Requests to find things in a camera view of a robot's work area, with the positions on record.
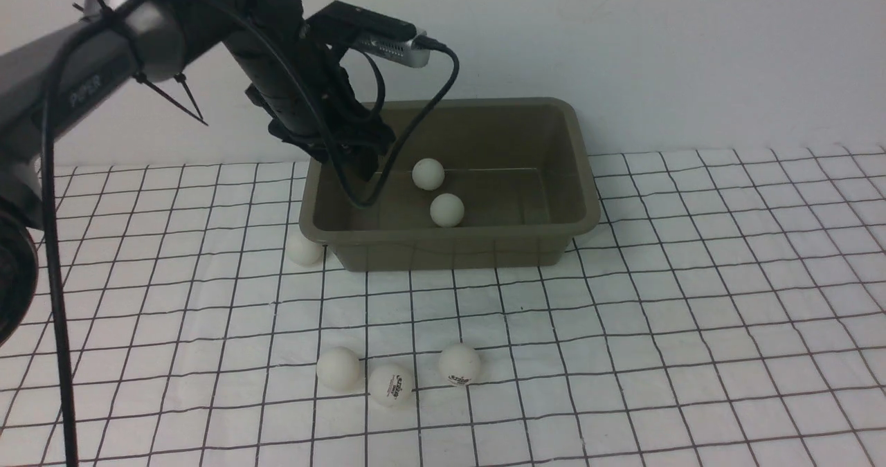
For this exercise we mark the white ball red logo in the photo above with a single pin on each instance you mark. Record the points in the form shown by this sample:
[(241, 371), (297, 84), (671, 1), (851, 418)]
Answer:
[(390, 385)]

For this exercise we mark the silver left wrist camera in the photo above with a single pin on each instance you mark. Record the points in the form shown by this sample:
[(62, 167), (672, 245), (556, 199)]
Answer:
[(344, 27)]

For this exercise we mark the olive green plastic bin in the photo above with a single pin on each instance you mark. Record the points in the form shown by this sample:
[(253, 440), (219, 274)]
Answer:
[(518, 164)]

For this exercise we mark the black grey left arm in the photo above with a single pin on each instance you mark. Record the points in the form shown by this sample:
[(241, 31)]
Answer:
[(51, 84)]

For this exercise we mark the white black grid tablecloth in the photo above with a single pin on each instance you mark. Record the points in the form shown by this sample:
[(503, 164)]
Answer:
[(727, 311)]

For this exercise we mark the white ball beside bin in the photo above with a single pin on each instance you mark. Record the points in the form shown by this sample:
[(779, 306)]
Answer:
[(301, 251)]

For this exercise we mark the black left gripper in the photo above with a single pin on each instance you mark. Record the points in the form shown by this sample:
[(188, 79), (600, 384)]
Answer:
[(324, 95)]

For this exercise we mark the plain white front ball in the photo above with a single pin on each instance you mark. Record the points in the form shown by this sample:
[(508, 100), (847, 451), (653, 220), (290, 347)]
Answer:
[(338, 369)]

